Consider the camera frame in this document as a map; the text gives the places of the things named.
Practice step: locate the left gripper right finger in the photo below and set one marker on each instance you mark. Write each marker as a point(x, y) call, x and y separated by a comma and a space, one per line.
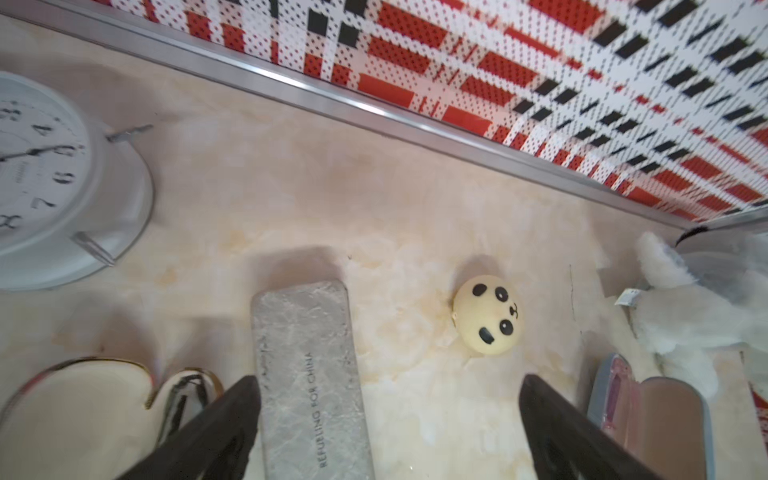
point(564, 444)

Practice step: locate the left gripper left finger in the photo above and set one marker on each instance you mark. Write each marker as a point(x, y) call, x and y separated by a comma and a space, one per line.
point(216, 444)

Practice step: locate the grey marble teal-lined case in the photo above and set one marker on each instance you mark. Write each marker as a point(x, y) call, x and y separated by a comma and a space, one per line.
point(312, 421)

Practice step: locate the blue case with pink glasses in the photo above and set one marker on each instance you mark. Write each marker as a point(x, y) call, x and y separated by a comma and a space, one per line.
point(663, 422)

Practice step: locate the beige case with dark glasses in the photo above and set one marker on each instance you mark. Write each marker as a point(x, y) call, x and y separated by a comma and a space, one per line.
point(95, 418)

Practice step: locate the yellow panda squishy ball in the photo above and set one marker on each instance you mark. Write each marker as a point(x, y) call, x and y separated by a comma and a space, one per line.
point(486, 312)

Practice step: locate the white plush toy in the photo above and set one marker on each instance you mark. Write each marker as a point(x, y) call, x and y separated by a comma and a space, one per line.
point(707, 292)

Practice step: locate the white alarm clock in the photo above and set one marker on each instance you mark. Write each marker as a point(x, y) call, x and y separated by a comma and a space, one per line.
point(74, 196)

